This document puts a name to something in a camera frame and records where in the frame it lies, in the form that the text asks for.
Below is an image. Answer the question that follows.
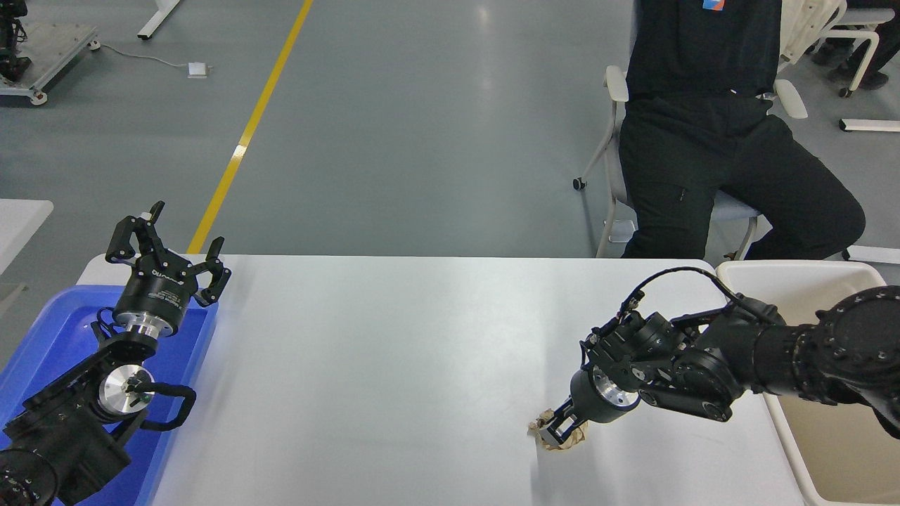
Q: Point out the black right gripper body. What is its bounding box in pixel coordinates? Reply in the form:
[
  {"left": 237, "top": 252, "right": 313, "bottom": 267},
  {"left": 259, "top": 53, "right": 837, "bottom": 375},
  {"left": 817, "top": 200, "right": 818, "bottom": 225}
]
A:
[{"left": 569, "top": 365, "right": 641, "bottom": 425}]

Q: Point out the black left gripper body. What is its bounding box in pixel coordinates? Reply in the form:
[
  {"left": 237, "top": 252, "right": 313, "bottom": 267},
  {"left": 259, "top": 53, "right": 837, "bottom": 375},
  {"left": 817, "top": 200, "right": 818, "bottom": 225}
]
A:
[{"left": 114, "top": 256, "right": 194, "bottom": 328}]

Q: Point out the tan paper ball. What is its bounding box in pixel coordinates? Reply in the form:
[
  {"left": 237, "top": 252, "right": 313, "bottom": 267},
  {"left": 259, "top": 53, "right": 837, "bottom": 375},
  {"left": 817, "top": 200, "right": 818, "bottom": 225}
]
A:
[{"left": 527, "top": 406, "right": 589, "bottom": 452}]

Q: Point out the blue plastic tray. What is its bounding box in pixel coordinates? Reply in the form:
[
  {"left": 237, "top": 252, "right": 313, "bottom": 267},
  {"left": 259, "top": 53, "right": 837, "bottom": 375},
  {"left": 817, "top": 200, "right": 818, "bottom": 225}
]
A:
[{"left": 0, "top": 284, "right": 220, "bottom": 506}]

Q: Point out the white side table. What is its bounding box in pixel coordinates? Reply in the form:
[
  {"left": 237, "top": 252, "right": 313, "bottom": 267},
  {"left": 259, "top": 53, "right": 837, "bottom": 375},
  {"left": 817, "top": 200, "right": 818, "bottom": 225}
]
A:
[{"left": 0, "top": 199, "right": 56, "bottom": 277}]

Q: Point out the grey platform cart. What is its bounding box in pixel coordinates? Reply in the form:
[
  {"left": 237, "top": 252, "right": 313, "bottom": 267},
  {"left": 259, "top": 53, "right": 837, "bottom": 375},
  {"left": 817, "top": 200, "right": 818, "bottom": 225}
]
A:
[{"left": 0, "top": 21, "right": 101, "bottom": 107}]

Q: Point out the white table leg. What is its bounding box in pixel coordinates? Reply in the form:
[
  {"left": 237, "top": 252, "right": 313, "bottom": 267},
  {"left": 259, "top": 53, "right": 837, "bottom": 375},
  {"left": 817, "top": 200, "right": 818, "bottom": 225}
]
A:
[{"left": 138, "top": 0, "right": 183, "bottom": 41}]

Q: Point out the black machine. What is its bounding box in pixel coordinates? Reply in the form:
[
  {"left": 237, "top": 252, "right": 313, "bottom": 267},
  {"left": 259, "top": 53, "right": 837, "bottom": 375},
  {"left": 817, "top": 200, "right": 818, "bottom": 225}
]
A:
[{"left": 0, "top": 0, "right": 33, "bottom": 84}]

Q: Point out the large pale plastic bin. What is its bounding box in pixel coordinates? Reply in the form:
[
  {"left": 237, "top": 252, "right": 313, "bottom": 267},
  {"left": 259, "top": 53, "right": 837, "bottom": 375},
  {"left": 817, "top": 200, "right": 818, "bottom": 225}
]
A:
[{"left": 716, "top": 260, "right": 900, "bottom": 506}]

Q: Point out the person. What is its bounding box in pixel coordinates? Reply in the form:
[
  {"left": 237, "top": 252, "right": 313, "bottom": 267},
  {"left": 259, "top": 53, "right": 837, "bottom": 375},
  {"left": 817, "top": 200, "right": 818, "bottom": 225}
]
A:
[
  {"left": 619, "top": 0, "right": 867, "bottom": 261},
  {"left": 812, "top": 0, "right": 900, "bottom": 91}
]

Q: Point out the grey rolling office chair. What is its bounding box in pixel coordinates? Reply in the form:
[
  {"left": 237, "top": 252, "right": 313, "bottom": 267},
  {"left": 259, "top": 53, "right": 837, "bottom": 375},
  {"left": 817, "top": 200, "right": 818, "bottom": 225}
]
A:
[{"left": 572, "top": 65, "right": 811, "bottom": 259}]

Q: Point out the cream jacket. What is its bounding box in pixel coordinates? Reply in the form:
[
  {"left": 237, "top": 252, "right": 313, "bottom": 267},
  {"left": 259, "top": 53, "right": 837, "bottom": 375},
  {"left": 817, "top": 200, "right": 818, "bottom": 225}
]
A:
[{"left": 777, "top": 0, "right": 849, "bottom": 66}]

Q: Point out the white power adapter with cable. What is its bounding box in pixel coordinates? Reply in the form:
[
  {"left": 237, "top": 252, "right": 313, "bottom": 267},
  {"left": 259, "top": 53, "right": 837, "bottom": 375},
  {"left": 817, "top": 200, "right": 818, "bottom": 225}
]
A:
[{"left": 90, "top": 42, "right": 212, "bottom": 79}]

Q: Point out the white frame office chair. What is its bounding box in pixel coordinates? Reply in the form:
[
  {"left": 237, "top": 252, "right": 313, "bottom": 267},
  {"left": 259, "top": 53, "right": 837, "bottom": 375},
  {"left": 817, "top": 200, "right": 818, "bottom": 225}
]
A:
[{"left": 777, "top": 0, "right": 885, "bottom": 98}]

